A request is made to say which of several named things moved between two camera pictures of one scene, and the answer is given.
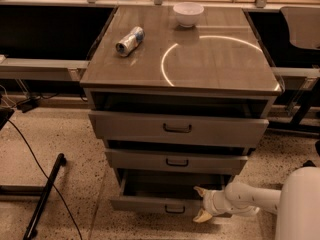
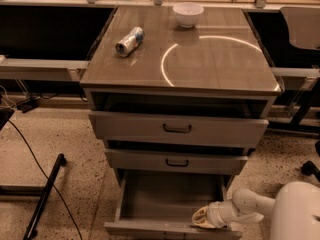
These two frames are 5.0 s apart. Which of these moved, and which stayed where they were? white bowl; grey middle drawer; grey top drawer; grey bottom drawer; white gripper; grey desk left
Moved: grey bottom drawer; white gripper
Stayed: grey top drawer; white bowl; grey middle drawer; grey desk left
